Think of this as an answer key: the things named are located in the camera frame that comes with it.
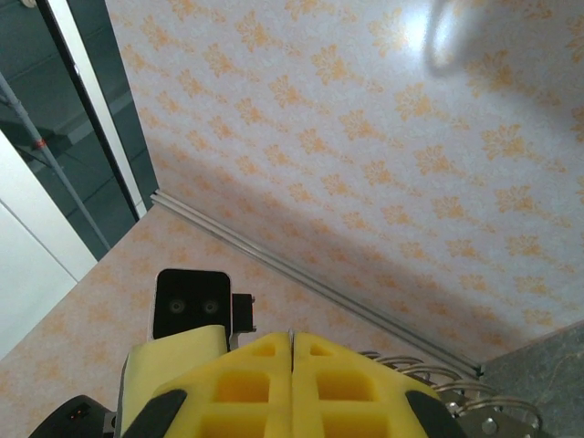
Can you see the grey pole with red mark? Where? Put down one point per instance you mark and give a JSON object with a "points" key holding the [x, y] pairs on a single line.
{"points": [[41, 143]]}

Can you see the metal carabiner keyring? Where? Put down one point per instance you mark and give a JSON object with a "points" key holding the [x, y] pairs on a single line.
{"points": [[502, 422]]}

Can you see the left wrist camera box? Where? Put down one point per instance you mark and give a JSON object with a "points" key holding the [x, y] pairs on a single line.
{"points": [[191, 296]]}

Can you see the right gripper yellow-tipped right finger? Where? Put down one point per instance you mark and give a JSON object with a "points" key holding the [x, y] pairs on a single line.
{"points": [[347, 365]]}

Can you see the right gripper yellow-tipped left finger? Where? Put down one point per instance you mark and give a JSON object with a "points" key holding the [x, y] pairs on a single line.
{"points": [[255, 360]]}

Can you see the aluminium corner post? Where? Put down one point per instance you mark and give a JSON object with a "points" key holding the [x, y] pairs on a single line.
{"points": [[317, 285]]}

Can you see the white window frame strip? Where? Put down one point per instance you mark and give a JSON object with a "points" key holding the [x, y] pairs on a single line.
{"points": [[99, 105]]}

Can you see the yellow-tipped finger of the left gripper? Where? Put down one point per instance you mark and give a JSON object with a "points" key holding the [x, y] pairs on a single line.
{"points": [[173, 360]]}

